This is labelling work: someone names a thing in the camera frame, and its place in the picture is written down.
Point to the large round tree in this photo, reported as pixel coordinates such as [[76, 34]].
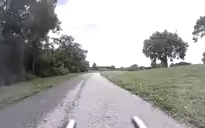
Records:
[[164, 46]]

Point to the grey asphalt path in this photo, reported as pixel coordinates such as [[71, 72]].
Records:
[[96, 100]]

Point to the grass slope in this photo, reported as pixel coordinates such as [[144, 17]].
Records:
[[176, 86]]

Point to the dense wood of trees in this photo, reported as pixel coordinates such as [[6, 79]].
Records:
[[20, 43]]

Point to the grass verge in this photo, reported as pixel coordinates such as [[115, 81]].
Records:
[[20, 90]]

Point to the distant line of bushes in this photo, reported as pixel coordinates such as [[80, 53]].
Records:
[[123, 67]]

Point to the robot's own part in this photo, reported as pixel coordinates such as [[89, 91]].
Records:
[[70, 124], [138, 122]]

